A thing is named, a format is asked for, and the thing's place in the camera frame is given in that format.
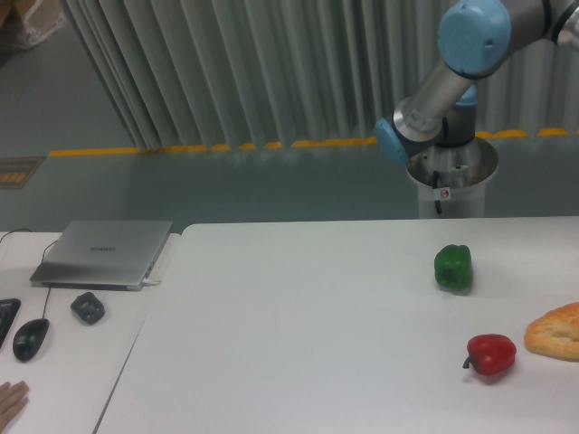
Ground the white usb dongle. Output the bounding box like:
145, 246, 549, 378
142, 279, 162, 287

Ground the flat bread loaf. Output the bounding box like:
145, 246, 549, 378
524, 302, 579, 362

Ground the black mouse cable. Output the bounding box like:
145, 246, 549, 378
0, 229, 60, 320

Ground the black keyboard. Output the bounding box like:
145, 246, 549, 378
0, 298, 21, 346

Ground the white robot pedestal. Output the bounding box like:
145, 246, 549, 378
406, 137, 498, 219

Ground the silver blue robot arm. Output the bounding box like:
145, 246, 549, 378
375, 1, 578, 163

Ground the green bell pepper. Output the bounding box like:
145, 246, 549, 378
433, 244, 474, 291

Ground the black computer mouse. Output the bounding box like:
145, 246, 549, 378
13, 318, 50, 363

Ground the black earbuds case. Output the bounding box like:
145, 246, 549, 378
71, 292, 106, 326

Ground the red bell pepper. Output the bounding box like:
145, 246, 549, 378
462, 334, 517, 376

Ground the black pedestal cable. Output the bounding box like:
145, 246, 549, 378
432, 169, 443, 219

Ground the white folding curtain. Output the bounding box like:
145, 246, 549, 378
58, 0, 579, 150

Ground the person's hand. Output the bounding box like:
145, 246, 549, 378
1, 382, 29, 425

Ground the silver closed laptop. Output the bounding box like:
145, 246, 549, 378
30, 220, 173, 290

